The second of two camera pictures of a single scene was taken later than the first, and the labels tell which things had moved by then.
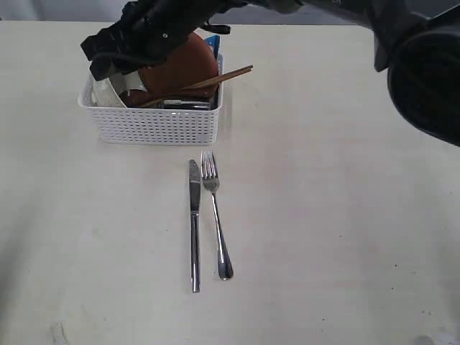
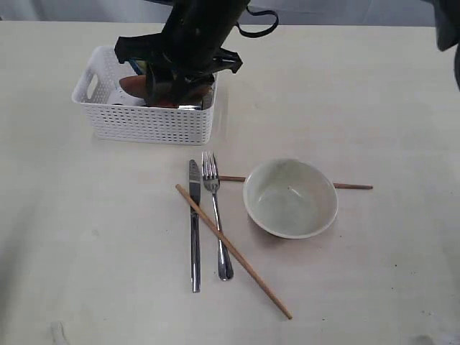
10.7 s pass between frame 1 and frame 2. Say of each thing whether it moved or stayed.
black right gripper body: moved
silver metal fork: stayed
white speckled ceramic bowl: moved
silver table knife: stayed
